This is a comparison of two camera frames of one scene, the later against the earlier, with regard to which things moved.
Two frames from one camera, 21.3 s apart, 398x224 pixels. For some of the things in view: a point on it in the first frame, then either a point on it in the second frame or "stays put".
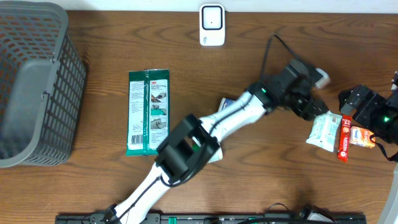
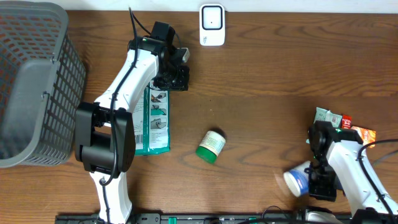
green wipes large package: x=148 y=111 stays put
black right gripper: x=375 y=101 → x=314 y=190
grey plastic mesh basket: x=42 y=77 stays put
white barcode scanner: x=212 y=25 stays put
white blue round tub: x=225 y=103 → x=297 y=179
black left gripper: x=310 y=114 → x=181 y=84
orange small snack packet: x=360 y=136 stays put
